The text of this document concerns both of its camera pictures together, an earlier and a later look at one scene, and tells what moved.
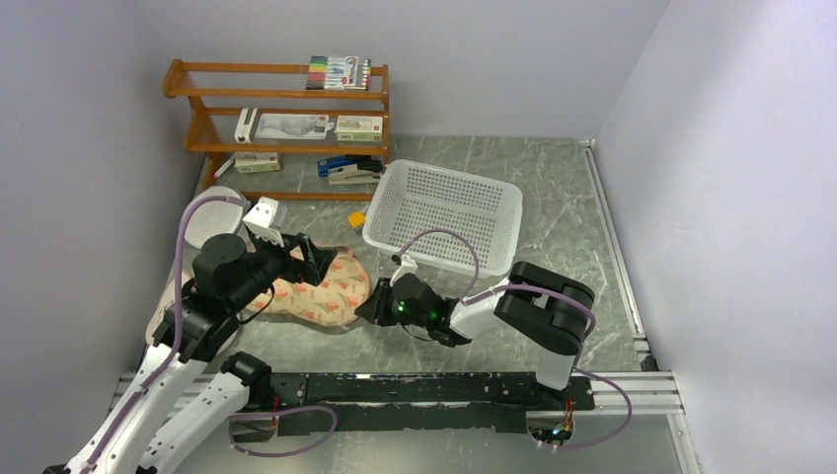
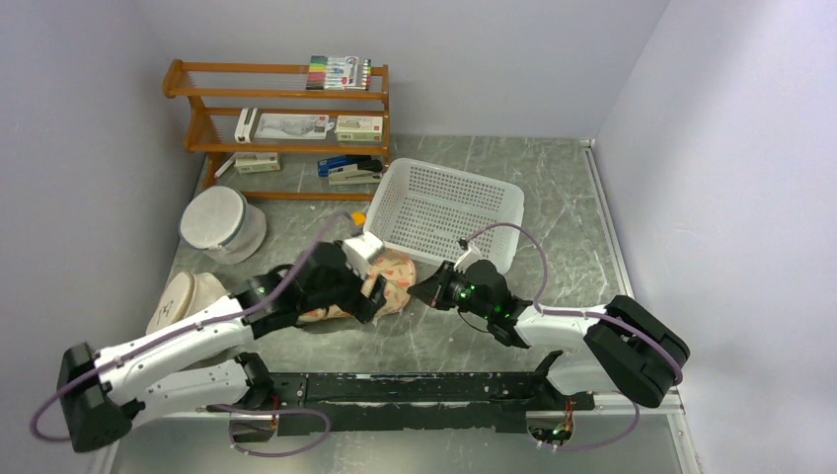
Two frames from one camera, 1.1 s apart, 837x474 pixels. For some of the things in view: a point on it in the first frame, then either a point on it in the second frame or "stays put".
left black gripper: x=297 y=270 → x=363 y=308
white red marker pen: x=226 y=165 stays put
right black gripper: x=375 y=309 → x=431 y=292
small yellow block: x=356 y=218 stays put
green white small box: x=356 y=127 stays put
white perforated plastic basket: x=444 y=217 stays put
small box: x=261 y=221 → x=362 y=251
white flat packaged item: x=292 y=126 stays put
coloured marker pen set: x=339 y=73 stays put
